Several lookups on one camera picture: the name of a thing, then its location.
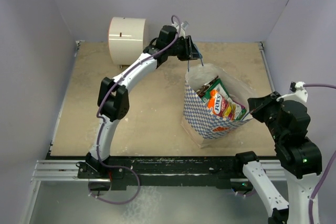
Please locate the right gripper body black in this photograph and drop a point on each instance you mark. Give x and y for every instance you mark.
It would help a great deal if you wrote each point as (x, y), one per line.
(266, 109)

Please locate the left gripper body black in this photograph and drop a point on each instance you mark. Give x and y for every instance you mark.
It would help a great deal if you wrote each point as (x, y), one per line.
(178, 49)

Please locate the green snack bag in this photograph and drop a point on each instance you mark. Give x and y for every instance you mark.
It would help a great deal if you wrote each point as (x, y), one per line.
(218, 85)

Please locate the blue checkered paper bag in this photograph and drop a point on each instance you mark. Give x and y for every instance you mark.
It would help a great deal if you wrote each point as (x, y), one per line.
(198, 121)

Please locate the brown kettle chips bag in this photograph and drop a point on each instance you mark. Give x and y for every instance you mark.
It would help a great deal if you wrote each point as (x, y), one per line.
(202, 90)

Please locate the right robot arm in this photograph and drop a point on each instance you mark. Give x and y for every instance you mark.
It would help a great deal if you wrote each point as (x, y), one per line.
(287, 120)

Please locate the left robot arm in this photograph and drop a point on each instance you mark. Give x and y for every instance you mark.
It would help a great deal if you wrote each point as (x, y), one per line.
(113, 99)

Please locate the orange white candy bag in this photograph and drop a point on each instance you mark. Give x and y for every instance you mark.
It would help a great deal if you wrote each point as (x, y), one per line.
(223, 107)

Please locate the white cylindrical container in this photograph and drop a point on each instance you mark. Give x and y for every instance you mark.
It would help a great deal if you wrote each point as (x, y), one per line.
(127, 37)

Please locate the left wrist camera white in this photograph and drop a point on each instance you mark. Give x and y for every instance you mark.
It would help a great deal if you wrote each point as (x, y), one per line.
(181, 28)

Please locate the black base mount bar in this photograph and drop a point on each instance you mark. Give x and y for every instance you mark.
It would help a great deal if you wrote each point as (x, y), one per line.
(119, 172)

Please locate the aluminium frame rail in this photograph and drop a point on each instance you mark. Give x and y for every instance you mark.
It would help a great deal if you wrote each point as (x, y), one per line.
(56, 171)

